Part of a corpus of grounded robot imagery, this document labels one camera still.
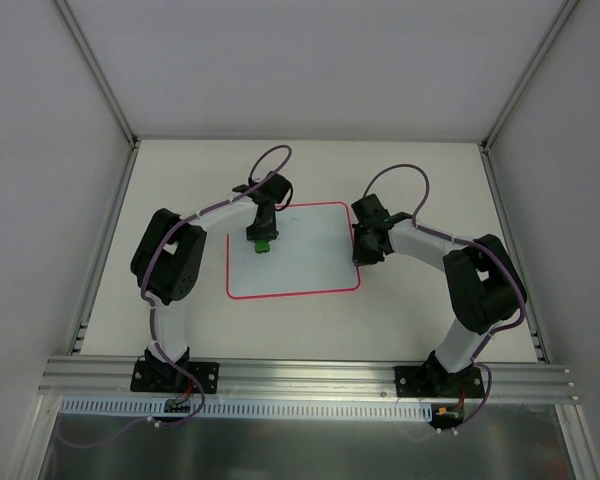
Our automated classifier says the green bone-shaped eraser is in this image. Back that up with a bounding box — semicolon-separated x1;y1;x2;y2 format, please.
254;239;271;254

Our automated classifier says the pink-framed whiteboard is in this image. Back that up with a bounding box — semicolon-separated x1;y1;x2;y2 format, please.
226;202;361;300

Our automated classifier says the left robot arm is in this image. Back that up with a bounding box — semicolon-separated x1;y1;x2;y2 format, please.
130;197;278;393

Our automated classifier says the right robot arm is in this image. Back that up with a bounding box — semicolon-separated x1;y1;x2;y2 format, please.
353;212;527;397

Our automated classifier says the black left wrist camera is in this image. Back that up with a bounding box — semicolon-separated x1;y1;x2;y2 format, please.
252;174;293;210

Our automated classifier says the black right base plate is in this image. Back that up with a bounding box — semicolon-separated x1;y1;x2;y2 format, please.
393;365;485;399

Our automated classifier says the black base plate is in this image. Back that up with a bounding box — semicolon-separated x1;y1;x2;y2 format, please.
129;357;220;395
393;365;485;399

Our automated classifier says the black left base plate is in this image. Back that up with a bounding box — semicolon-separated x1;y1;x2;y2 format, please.
129;357;220;395

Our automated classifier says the aluminium right corner post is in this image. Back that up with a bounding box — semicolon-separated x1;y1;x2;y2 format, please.
480;0;580;151

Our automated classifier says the aluminium corner post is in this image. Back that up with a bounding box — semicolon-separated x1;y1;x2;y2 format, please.
480;0;580;151
51;0;138;148

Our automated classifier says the aluminium left corner post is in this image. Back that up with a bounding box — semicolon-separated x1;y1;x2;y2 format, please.
51;0;138;148

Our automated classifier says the aluminium front rail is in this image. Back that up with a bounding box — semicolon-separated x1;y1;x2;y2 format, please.
37;355;581;405

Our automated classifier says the white slotted cable duct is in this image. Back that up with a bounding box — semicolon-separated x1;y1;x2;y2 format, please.
59;396;433;423

